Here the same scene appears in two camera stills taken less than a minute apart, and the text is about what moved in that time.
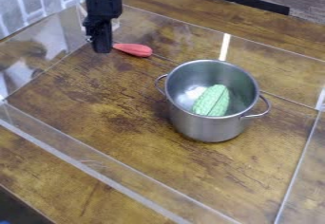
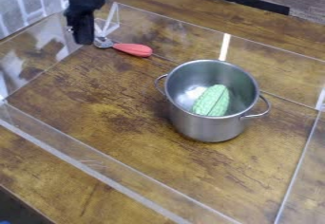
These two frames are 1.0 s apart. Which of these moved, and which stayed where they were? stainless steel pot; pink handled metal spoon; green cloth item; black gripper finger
Moved: black gripper finger
Stayed: green cloth item; stainless steel pot; pink handled metal spoon
